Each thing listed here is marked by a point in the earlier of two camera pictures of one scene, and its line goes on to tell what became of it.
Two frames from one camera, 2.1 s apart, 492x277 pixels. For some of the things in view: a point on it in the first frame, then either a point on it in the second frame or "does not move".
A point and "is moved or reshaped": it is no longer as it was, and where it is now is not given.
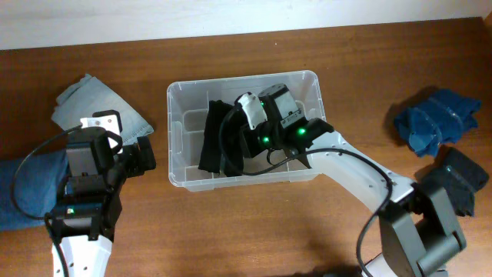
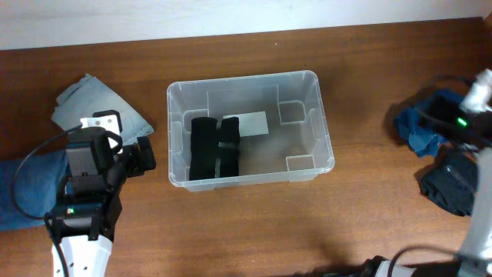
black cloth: (223, 145) is moved or reshaped
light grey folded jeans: (91, 95) does not move
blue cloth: (440, 118) does not move
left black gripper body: (133, 160) does not move
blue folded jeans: (38, 179) does not move
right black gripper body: (268, 135) to (458, 121)
